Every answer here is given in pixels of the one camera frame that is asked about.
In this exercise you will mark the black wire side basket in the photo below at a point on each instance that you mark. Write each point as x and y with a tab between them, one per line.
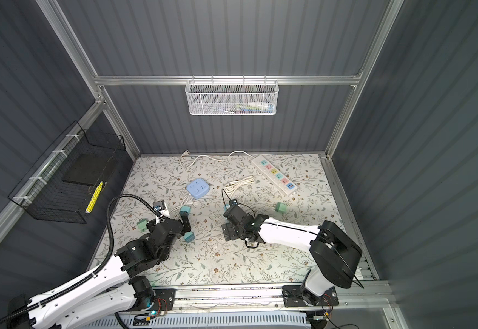
61	188

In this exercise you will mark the green plug adapter cube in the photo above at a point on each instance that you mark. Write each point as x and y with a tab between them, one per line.
142	225
282	208

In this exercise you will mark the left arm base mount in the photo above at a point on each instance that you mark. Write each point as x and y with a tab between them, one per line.
160	300

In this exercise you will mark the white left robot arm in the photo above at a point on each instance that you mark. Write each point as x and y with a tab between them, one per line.
114	286

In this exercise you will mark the light blue round power strip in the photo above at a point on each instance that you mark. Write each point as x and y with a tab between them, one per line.
198	188

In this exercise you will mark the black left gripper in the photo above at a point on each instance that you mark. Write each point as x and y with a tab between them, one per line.
186	227

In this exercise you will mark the yellow marker in basket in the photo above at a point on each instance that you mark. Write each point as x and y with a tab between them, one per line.
94	198

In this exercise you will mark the teal plug adapter cube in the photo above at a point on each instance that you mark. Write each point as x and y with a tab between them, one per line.
185	211
189	237

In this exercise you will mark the white wire wall basket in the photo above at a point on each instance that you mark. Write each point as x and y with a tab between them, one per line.
232	99

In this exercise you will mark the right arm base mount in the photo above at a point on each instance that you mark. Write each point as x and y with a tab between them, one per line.
297	296

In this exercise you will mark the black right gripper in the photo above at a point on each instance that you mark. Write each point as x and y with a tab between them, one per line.
229	231

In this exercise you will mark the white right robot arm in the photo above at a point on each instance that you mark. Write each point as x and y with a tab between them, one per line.
335	254

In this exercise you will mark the long white power strip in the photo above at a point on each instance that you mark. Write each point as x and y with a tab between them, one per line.
275	176

